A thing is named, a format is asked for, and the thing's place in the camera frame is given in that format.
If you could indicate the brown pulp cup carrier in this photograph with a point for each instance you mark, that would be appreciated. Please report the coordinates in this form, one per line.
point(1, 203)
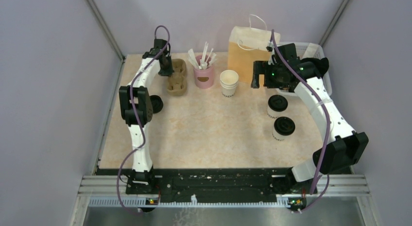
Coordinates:
point(177, 82)

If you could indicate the black plastic cup lid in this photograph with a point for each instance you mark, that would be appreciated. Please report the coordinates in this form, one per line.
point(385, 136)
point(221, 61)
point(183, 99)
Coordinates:
point(277, 103)

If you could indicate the stack of white paper cups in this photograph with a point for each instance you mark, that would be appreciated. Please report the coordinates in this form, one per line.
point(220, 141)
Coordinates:
point(229, 80)

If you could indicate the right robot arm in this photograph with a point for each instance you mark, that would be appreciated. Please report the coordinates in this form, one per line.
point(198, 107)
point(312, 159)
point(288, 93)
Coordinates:
point(342, 145)

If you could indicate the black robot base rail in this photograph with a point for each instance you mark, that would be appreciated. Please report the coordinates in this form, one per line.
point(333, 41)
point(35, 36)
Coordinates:
point(220, 185)

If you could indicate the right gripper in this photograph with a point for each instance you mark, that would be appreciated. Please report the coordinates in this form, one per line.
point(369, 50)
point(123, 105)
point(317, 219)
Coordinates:
point(262, 67)

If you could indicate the black cloth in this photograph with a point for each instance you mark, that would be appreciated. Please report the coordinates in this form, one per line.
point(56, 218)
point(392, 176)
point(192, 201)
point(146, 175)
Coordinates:
point(318, 67)

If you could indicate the stack of black lids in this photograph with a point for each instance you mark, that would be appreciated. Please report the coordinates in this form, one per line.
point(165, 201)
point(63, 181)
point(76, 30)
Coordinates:
point(157, 103)

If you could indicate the white paper coffee cup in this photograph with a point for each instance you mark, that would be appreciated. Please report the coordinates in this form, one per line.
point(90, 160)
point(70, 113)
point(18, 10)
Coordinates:
point(274, 114)

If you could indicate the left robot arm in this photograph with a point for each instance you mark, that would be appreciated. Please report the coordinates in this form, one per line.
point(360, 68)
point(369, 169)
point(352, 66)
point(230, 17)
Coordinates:
point(137, 111)

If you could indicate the brown paper takeout bag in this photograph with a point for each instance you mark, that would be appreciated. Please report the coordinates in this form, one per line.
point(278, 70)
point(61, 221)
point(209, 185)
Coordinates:
point(247, 45)

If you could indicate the pink straw holder cup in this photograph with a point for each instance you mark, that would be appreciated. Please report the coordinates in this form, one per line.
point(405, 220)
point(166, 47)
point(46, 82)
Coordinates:
point(204, 79)

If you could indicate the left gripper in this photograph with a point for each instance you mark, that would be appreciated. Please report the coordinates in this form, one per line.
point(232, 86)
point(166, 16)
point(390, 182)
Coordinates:
point(168, 72)

